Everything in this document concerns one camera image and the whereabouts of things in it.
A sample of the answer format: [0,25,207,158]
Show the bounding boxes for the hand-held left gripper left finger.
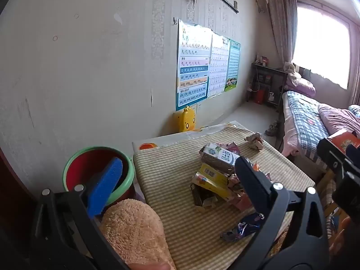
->
[30,157,130,270]

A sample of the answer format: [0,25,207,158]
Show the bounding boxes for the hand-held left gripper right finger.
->
[234,157,330,270]

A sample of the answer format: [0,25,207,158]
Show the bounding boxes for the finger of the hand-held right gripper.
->
[317,138,352,175]

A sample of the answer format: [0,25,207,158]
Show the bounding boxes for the green red plastic bucket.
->
[62,146,137,206]

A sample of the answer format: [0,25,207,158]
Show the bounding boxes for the brown wrapper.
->
[243,132,265,151]

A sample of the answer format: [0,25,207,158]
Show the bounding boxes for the white blue milk carton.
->
[199,142,241,172]

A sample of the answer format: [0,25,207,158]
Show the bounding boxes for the yellow carton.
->
[192,163,239,203]

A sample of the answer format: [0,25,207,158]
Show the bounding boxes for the blue foil wrapper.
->
[220,214,265,242]

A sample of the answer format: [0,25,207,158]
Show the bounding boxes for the brown torn carton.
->
[191,184,225,211]

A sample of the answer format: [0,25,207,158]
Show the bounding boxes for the orange printed box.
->
[328,129,360,150]

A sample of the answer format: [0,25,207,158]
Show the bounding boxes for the large pink pillow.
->
[318,103,360,138]

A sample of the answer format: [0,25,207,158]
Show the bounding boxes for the pink quilted blanket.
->
[281,96,301,158]

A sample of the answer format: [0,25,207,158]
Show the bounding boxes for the blue plaid quilt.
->
[283,90,329,161]

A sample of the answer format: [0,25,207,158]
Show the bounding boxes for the tan plush cloth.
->
[100,199,176,270]

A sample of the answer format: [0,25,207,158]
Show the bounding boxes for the pair of dark shoes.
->
[264,121,280,137]

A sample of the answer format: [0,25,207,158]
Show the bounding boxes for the striped cloth covered table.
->
[132,124,315,270]

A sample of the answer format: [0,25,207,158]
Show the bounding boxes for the small pink pillow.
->
[285,76,316,96]

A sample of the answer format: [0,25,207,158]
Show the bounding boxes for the white box with orange print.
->
[132,121,245,151]

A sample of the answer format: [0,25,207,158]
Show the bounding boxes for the pink curtain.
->
[264,0,299,68]
[349,25,360,104]

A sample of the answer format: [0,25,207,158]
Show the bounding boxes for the beige folded cloth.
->
[284,62,301,77]

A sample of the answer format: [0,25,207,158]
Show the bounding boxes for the yellow duck toy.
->
[173,105,201,133]

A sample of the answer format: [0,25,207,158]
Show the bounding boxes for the black shelf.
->
[246,62,289,107]

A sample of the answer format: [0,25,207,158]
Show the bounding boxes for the bright window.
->
[292,3,351,89]

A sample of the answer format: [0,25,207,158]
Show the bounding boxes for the wooden chair frame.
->
[315,169,342,223]

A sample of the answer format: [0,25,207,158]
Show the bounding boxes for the white chart wall poster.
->
[207,31,231,99]

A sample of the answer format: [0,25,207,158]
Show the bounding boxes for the green chart wall poster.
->
[224,39,241,92]

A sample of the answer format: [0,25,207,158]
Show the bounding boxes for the blue striped wall poster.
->
[176,19,213,111]

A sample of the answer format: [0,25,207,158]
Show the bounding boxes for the black wall bracket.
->
[216,0,239,14]

